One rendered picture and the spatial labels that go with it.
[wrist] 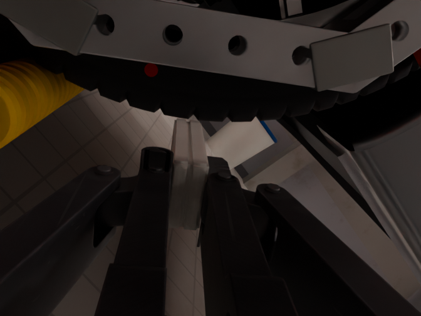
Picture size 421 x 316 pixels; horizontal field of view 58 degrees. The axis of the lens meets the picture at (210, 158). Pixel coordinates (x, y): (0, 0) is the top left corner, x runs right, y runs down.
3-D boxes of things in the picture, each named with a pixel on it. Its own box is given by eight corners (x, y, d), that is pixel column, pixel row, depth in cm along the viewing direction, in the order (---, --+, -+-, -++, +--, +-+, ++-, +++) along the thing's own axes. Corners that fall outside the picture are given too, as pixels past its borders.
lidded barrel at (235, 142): (229, 166, 528) (273, 135, 517) (232, 180, 470) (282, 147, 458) (203, 132, 514) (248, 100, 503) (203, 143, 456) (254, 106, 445)
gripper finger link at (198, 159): (190, 163, 15) (209, 165, 15) (188, 118, 21) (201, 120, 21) (180, 230, 16) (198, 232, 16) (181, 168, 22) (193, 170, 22)
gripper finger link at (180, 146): (181, 230, 16) (163, 228, 16) (181, 168, 22) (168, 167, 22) (190, 163, 15) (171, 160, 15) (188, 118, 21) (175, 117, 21)
